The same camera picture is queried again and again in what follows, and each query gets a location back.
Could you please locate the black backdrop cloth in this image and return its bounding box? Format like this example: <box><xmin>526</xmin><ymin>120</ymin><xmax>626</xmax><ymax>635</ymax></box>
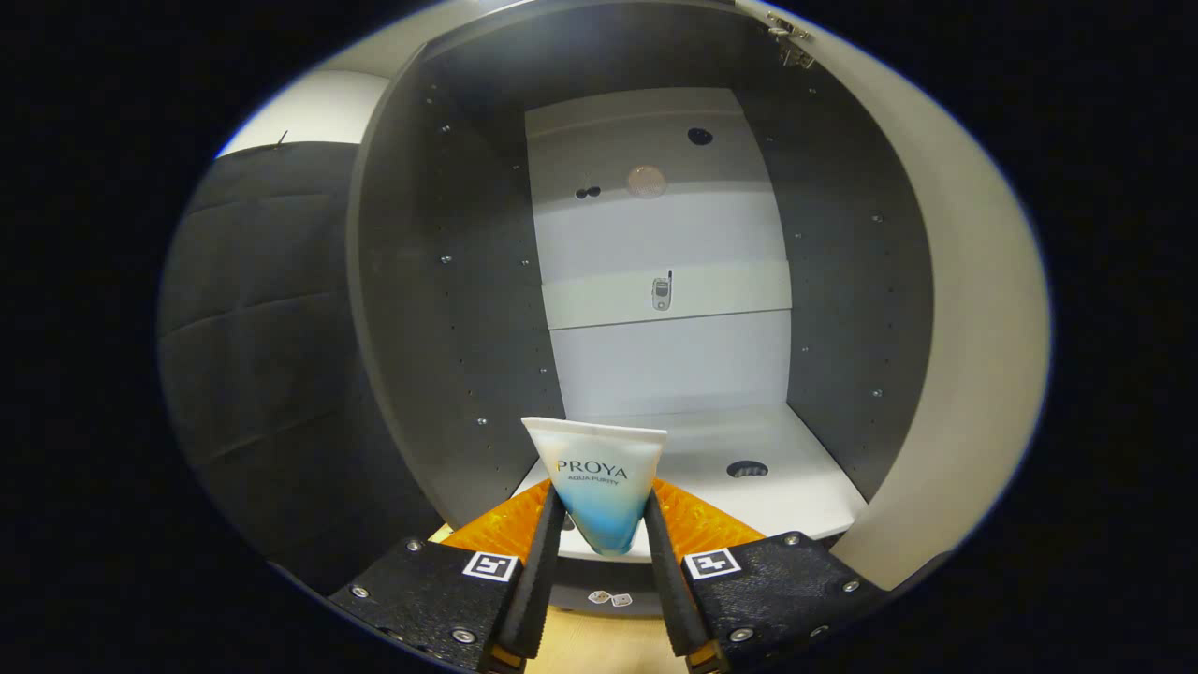
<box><xmin>157</xmin><ymin>140</ymin><xmax>441</xmax><ymax>595</ymax></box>

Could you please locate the white and blue tube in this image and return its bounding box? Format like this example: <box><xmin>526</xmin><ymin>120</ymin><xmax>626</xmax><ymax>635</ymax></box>
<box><xmin>521</xmin><ymin>417</ymin><xmax>668</xmax><ymax>557</ymax></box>

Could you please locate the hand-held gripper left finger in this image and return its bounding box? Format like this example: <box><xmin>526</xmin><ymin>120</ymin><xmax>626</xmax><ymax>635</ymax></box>
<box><xmin>328</xmin><ymin>477</ymin><xmax>567</xmax><ymax>674</ymax></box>

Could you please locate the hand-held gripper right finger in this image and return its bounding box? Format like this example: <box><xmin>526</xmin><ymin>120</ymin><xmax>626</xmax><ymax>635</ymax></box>
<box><xmin>642</xmin><ymin>477</ymin><xmax>885</xmax><ymax>674</ymax></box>

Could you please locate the dark grey cabinet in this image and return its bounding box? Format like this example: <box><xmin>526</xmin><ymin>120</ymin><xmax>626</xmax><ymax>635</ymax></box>
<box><xmin>346</xmin><ymin>0</ymin><xmax>937</xmax><ymax>619</ymax></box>

